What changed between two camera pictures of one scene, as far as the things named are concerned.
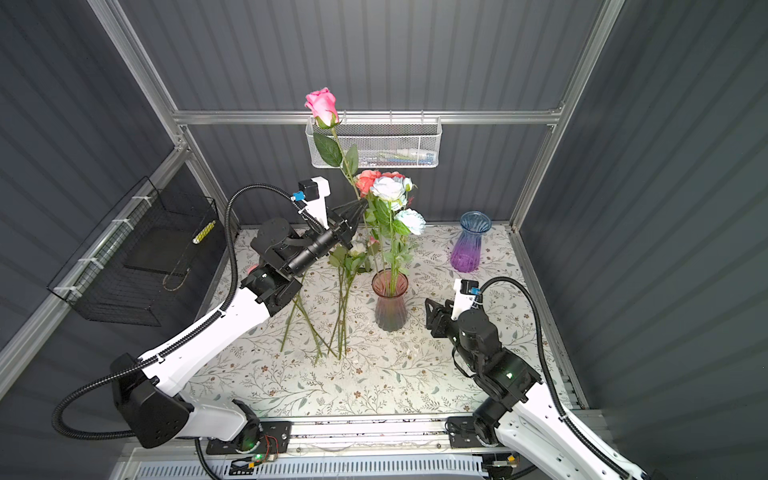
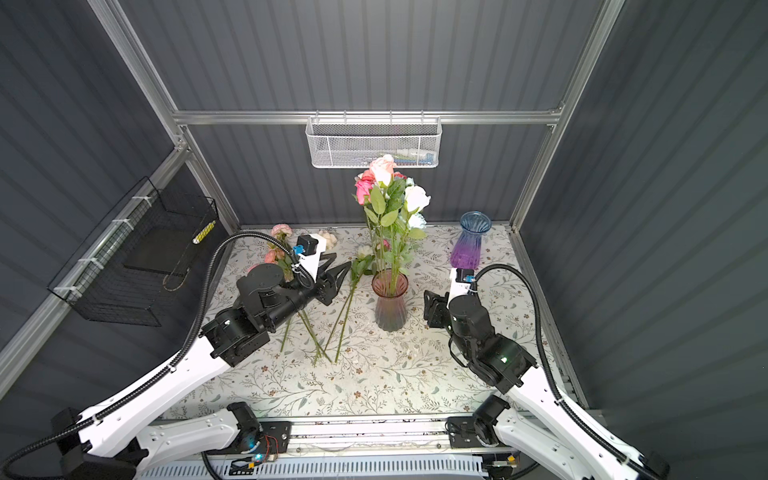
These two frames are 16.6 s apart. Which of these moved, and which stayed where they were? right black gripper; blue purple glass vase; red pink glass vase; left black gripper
Moved: left black gripper
Stayed: blue purple glass vase; red pink glass vase; right black gripper
